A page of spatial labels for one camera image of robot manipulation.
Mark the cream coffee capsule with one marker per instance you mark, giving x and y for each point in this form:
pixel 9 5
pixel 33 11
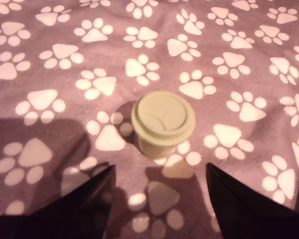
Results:
pixel 163 117

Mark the grey paw-print cloth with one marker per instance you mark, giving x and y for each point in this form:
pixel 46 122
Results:
pixel 214 74

